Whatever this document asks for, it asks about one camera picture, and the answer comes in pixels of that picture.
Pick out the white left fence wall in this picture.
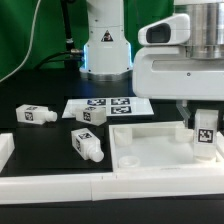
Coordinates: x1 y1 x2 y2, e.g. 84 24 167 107
0 133 15 172

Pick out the white square table top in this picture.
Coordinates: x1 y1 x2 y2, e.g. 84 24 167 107
109 122 224 176

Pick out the white front fence wall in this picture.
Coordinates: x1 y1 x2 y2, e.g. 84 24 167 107
0 165 224 205

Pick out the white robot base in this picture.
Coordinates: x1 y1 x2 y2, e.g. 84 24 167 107
80 0 133 81

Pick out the white cable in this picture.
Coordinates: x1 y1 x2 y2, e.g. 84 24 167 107
0 0 42 83

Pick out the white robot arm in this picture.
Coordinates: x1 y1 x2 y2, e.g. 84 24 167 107
133 0 224 129

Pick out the white fence wall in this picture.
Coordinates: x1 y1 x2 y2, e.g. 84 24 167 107
0 133 15 172
0 165 224 205

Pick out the white sheet with tags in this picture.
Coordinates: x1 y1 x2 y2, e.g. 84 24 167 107
62 97 154 118

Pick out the black pole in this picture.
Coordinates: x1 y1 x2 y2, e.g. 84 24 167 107
60 0 77 70

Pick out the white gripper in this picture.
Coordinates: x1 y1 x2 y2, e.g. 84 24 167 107
132 46 224 128

